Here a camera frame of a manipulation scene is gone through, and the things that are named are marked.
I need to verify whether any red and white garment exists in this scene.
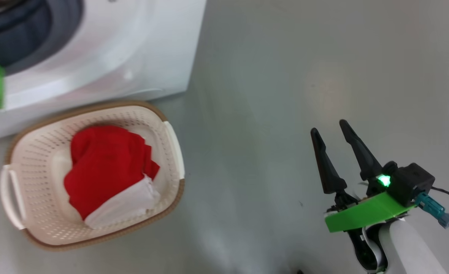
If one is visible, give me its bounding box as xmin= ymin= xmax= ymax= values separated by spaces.
xmin=63 ymin=126 xmax=161 ymax=230

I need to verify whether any teal right cable connector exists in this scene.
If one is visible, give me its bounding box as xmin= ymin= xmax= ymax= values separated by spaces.
xmin=414 ymin=192 xmax=449 ymax=229

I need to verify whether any white front-load washing machine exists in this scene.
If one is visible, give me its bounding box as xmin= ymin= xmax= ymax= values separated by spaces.
xmin=0 ymin=0 xmax=208 ymax=143

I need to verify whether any cream perforated basket brown rim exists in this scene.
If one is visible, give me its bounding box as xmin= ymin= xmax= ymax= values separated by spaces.
xmin=0 ymin=100 xmax=186 ymax=252

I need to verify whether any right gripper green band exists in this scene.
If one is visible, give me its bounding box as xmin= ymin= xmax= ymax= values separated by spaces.
xmin=311 ymin=119 xmax=417 ymax=233

